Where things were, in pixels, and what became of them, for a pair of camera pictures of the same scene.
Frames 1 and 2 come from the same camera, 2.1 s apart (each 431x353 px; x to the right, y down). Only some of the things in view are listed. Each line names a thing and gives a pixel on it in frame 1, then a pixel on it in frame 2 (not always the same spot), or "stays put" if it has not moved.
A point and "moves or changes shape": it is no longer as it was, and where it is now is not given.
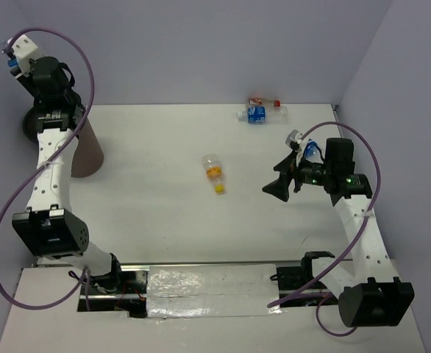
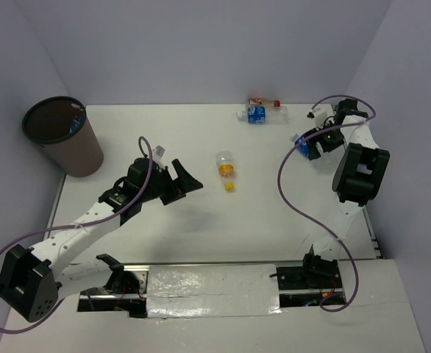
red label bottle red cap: x=259 y=102 stays put
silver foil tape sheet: x=212 y=290 stays put
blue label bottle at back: x=264 y=115 stays put
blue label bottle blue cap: x=12 y=62 moves or changes shape
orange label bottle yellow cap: x=214 y=170 -> x=224 y=159
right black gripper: x=280 y=187 -> x=315 y=153
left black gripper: x=24 y=80 -> x=179 y=187
